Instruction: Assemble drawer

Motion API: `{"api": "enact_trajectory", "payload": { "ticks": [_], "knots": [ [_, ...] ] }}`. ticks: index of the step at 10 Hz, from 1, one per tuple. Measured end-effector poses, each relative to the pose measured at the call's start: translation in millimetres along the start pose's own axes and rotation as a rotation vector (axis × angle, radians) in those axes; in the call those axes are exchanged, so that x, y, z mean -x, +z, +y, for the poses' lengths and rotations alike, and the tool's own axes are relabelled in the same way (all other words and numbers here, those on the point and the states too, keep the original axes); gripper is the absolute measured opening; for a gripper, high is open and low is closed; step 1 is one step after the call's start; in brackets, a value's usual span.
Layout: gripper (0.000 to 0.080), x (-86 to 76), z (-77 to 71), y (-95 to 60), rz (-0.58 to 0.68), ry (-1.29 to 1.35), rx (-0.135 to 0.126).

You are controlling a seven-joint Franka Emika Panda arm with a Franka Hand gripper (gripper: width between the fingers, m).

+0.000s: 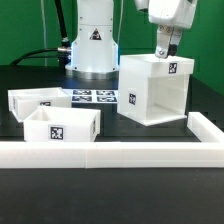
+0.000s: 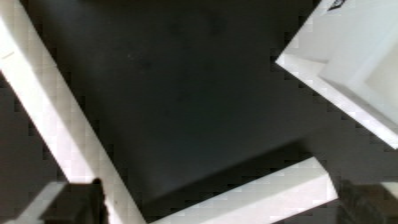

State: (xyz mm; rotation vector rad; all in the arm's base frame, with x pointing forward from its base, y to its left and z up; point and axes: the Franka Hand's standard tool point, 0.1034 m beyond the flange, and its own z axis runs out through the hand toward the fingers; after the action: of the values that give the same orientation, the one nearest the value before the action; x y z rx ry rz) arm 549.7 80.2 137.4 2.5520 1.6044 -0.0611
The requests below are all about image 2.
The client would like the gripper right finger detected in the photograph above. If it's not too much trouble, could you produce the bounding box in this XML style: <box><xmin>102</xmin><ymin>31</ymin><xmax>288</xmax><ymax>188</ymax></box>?
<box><xmin>336</xmin><ymin>180</ymin><xmax>398</xmax><ymax>224</ymax></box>

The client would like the white drawer cabinet box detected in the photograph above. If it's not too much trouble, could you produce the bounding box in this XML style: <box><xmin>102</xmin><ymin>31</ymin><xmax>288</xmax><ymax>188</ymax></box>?
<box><xmin>276</xmin><ymin>0</ymin><xmax>398</xmax><ymax>149</ymax></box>

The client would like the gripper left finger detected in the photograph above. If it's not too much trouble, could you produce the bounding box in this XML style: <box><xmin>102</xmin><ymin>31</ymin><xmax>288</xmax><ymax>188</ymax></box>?
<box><xmin>39</xmin><ymin>179</ymin><xmax>109</xmax><ymax>224</ymax></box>

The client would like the white border frame rail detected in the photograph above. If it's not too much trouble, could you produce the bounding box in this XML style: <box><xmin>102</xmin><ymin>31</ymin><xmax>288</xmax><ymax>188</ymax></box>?
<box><xmin>0</xmin><ymin>0</ymin><xmax>338</xmax><ymax>224</ymax></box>

